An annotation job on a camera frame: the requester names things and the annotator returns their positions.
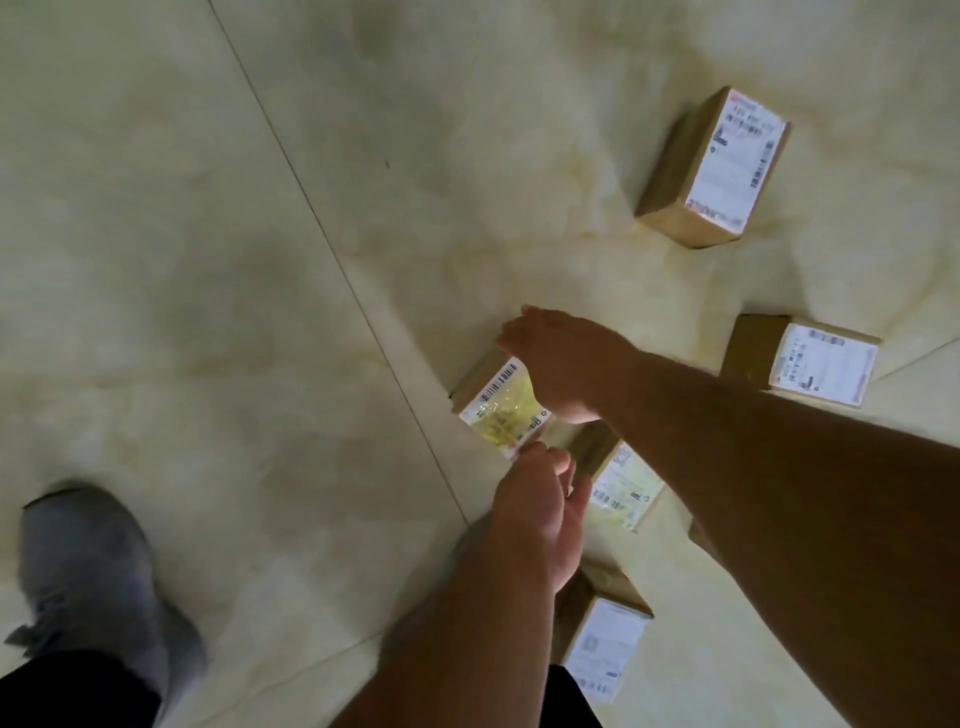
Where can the person's left hand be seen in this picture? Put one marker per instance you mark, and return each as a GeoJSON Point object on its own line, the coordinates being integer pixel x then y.
{"type": "Point", "coordinates": [536, 510]}

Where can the person's right hand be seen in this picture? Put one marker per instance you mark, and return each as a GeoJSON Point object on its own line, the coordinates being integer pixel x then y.
{"type": "Point", "coordinates": [566, 360]}

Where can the person's left thumb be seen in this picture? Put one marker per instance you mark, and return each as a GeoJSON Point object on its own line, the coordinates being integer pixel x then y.
{"type": "Point", "coordinates": [582, 499]}

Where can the person's right fingers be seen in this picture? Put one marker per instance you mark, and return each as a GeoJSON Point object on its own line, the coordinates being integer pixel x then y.
{"type": "Point", "coordinates": [514, 334]}

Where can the cardboard box with yellowish label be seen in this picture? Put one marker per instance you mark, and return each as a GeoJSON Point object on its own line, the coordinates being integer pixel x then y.
{"type": "Point", "coordinates": [499, 409]}

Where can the person's left forearm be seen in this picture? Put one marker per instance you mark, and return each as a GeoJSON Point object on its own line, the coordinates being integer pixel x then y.
{"type": "Point", "coordinates": [465, 645]}

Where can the person's right forearm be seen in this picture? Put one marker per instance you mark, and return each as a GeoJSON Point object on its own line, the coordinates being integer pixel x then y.
{"type": "Point", "coordinates": [795, 525]}

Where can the cardboard box with white label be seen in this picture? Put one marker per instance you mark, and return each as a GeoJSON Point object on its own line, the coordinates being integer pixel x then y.
{"type": "Point", "coordinates": [814, 364]}
{"type": "Point", "coordinates": [604, 645]}
{"type": "Point", "coordinates": [626, 487]}
{"type": "Point", "coordinates": [724, 169]}

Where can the grey shoe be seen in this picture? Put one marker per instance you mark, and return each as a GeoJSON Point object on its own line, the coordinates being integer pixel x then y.
{"type": "Point", "coordinates": [90, 577]}

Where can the black trousers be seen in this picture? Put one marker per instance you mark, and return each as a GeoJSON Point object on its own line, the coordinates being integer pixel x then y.
{"type": "Point", "coordinates": [75, 694]}

